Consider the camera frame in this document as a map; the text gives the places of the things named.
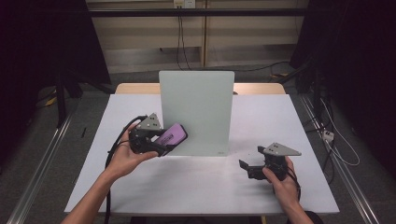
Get white power strip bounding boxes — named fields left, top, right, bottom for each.
left=321, top=130, right=335, bottom=143

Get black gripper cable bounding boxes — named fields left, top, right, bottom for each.
left=103, top=114, right=149, bottom=224
left=286, top=166, right=303, bottom=202

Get white cable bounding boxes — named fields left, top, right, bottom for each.
left=319, top=97, right=361, bottom=167

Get wooden vertical post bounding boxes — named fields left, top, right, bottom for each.
left=200, top=0, right=209, bottom=68

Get black curtain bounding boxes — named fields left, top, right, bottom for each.
left=290, top=0, right=396, bottom=180
left=0, top=0, right=112, bottom=162

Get black metal stand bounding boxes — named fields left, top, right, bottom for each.
left=276, top=59, right=326, bottom=120
left=55, top=69, right=68, bottom=129

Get person's left hand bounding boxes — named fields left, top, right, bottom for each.
left=105, top=121, right=160, bottom=181

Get white wall outlet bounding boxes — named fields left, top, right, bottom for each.
left=173, top=0, right=197, bottom=9

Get aluminium floor rail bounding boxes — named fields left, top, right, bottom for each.
left=299, top=93, right=381, bottom=224
left=6, top=114, right=75, bottom=224

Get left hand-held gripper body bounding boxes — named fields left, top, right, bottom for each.
left=128, top=112, right=169, bottom=158

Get person's right hand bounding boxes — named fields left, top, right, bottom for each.
left=262, top=156, right=302, bottom=207

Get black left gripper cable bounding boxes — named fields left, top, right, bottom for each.
left=103, top=114, right=149, bottom=224

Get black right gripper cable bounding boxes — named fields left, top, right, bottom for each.
left=286, top=166, right=303, bottom=202

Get black horizontal bar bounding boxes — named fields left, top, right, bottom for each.
left=88, top=7, right=316, bottom=18

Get wooden table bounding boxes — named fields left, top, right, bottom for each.
left=115, top=82, right=287, bottom=96

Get small whiteboard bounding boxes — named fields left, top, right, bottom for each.
left=158, top=70, right=235, bottom=158

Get black hanging cables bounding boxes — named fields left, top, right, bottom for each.
left=176, top=15, right=192, bottom=72

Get purple whiteboard eraser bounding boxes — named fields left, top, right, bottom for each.
left=154, top=122, right=189, bottom=149

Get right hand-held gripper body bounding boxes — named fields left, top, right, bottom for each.
left=262, top=142, right=303, bottom=182

